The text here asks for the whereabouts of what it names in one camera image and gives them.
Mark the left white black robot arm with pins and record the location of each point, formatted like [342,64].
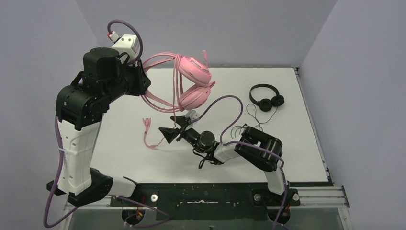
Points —
[106,76]

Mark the pink over-ear headphones with cable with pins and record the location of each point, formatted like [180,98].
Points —
[191,82]

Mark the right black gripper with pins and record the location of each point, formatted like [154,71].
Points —
[171,133]

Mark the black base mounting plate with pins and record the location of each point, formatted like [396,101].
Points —
[208,201]

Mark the black on-ear headphones with cable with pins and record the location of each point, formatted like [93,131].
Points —
[266,104]

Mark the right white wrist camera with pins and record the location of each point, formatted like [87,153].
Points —
[191,116]

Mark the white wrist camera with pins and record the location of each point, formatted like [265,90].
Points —
[128,43]
[191,116]

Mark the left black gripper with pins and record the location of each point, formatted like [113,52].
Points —
[140,80]

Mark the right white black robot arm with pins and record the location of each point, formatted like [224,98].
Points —
[257,147]

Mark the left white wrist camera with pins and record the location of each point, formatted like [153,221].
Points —
[128,43]

